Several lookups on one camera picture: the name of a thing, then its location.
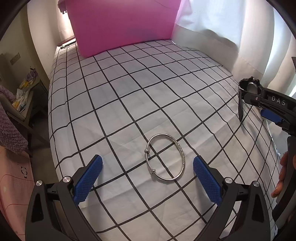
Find white curtain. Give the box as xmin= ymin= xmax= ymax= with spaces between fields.
xmin=171 ymin=1 xmax=295 ymax=97

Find pink cardboard box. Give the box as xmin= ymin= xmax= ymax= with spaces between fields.
xmin=0 ymin=147 xmax=35 ymax=240

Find wooden side table with clutter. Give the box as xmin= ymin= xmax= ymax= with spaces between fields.
xmin=6 ymin=68 xmax=49 ymax=157

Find purple knitted blanket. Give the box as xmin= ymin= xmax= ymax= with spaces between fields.
xmin=1 ymin=85 xmax=28 ymax=154

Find silver bangle with beads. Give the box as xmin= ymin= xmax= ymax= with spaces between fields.
xmin=144 ymin=133 xmax=186 ymax=183

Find black wrist watch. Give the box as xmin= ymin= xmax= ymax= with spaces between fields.
xmin=238 ymin=76 xmax=261 ymax=122

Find pink plastic tub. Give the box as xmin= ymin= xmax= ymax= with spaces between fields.
xmin=58 ymin=0 xmax=181 ymax=57

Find person's right hand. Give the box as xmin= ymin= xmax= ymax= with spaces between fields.
xmin=271 ymin=152 xmax=288 ymax=198

